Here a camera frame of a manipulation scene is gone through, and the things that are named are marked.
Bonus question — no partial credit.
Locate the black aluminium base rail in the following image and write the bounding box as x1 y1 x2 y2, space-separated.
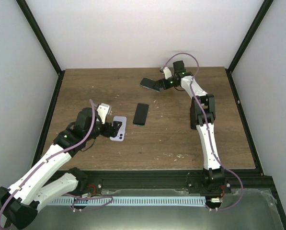
83 169 275 195

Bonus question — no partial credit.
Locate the lavender phone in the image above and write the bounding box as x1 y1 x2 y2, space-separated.
110 116 127 142

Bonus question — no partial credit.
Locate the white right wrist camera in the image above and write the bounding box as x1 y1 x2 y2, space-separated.
160 67 172 80

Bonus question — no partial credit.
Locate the light blue slotted cable duct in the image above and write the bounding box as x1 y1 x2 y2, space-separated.
50 196 206 207

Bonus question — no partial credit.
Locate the black frame post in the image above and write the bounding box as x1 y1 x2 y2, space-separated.
228 0 274 73
15 0 63 75

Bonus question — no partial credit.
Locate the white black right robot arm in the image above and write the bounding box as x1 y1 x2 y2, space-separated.
155 61 225 193

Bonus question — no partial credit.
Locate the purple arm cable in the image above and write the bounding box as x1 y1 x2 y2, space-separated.
0 98 97 230
160 52 244 211

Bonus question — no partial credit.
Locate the black frame post left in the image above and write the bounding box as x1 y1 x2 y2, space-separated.
15 0 63 75

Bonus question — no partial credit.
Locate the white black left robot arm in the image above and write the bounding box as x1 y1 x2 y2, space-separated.
0 100 127 230

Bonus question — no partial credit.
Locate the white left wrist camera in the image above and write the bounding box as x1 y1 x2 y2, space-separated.
97 103 112 124

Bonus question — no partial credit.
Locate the black frame post right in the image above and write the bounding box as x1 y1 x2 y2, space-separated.
228 0 274 73

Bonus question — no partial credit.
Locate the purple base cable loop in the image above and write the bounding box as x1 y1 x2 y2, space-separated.
71 195 114 213

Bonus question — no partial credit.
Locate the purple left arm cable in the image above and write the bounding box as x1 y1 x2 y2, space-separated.
0 98 97 230

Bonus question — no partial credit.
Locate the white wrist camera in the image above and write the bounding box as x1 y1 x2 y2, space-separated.
97 103 112 124
160 67 172 80

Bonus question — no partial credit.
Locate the black phone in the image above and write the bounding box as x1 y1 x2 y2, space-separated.
133 103 149 126

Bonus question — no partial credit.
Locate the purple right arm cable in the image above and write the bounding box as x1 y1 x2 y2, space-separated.
160 52 244 211

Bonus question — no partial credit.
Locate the black phone case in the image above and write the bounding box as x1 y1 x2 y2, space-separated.
190 97 202 130

